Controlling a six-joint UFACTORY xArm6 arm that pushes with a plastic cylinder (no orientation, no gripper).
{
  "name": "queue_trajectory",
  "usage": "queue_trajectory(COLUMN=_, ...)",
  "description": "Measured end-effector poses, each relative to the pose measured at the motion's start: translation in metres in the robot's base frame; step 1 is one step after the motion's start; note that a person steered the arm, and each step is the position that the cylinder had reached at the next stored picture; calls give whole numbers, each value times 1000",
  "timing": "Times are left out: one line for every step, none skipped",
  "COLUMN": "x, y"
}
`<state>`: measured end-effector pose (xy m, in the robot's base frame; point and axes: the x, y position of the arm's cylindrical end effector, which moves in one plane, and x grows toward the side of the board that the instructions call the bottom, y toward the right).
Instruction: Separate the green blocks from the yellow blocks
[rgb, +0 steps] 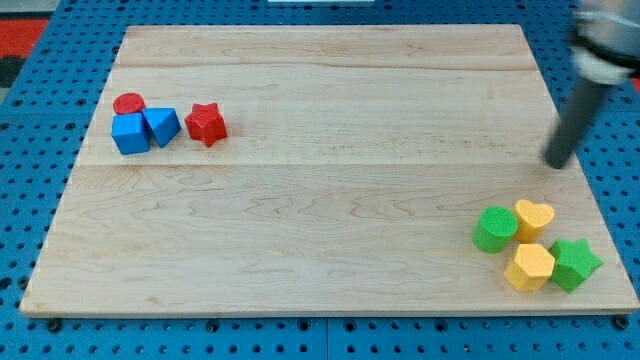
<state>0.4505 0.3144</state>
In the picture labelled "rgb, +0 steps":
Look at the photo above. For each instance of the yellow heart block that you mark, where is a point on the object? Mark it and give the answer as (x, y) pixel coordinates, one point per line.
(533, 218)

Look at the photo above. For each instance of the red cylinder block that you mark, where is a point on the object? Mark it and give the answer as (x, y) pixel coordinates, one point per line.
(128, 103)

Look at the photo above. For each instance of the blue triangle block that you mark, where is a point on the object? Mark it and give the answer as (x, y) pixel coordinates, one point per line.
(163, 123)

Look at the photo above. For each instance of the red star block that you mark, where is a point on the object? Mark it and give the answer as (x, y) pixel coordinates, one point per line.
(205, 123)

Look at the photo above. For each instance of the green star block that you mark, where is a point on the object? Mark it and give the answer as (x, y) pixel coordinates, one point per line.
(575, 263)

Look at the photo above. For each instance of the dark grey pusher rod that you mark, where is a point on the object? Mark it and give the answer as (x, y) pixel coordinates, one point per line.
(581, 109)

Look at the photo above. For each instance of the wooden board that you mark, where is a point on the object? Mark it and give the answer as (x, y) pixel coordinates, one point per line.
(357, 163)

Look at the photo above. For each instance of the green cylinder block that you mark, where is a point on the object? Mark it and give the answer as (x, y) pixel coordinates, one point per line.
(494, 230)

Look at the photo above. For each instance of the blue cube block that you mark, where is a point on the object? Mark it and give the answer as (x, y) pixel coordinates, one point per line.
(130, 133)

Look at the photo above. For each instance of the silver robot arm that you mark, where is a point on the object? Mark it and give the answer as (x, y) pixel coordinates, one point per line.
(606, 40)

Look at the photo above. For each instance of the yellow hexagon block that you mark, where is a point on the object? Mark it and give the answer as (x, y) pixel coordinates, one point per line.
(530, 267)

